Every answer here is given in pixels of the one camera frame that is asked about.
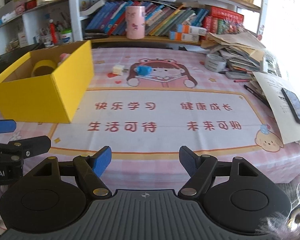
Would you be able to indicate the yellow tape roll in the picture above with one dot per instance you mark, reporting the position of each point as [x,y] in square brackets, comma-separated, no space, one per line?
[43,66]

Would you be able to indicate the white wooden bookshelf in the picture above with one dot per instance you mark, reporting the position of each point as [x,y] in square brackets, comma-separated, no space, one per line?
[73,10]

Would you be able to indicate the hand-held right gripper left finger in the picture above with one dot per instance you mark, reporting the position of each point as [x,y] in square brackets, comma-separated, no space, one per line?
[102,161]

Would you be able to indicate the grey fluffy object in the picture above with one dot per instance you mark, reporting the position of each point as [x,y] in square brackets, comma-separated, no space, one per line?
[290,220]

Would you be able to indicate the black smartphone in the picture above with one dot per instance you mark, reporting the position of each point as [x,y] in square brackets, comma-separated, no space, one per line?
[296,105]

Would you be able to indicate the grey tape roll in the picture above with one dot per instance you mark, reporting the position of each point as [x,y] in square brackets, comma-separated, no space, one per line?
[215,63]

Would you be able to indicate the pink plush toy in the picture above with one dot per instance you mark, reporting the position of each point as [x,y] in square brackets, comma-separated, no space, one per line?
[64,57]

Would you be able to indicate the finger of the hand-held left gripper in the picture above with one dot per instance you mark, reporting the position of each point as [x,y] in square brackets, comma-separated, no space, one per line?
[2,127]
[32,143]

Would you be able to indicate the grey pencil case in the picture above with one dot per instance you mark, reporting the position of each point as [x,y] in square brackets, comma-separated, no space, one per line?
[237,75]

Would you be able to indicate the white paper sheet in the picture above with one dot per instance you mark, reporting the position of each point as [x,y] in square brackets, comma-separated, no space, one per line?
[272,97]

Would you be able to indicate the black keyboard piano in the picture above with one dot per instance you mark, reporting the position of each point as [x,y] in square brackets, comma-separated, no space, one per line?
[12,51]

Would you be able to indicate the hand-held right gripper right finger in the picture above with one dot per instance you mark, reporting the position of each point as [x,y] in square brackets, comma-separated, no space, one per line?
[188,161]

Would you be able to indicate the white charger plug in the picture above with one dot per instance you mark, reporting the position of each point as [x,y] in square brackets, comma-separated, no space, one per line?
[118,70]

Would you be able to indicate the white jar with blue label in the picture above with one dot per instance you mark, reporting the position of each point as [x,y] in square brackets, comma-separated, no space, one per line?
[66,36]

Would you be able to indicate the row of colourful books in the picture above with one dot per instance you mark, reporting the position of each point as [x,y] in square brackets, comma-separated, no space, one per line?
[165,17]

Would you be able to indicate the red tassel ornament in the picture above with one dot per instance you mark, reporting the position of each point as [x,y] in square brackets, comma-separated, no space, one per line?
[53,32]

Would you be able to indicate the orange white blue carton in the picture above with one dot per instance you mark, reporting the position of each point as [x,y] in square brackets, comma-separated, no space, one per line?
[183,37]
[192,30]

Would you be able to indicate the pink checkered desktop cloth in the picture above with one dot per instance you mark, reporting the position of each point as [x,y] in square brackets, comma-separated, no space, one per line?
[152,142]

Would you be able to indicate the yellow cardboard box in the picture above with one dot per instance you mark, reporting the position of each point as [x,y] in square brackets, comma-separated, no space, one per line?
[32,100]

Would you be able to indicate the black stapler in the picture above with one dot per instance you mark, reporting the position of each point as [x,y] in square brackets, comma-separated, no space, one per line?
[96,33]

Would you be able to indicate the pink cylinder container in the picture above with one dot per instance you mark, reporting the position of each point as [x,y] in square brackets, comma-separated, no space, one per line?
[135,22]

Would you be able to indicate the black pen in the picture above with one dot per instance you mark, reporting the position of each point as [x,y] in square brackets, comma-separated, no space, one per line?
[256,95]

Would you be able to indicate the small blue toy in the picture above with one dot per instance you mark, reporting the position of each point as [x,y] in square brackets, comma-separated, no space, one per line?
[143,70]

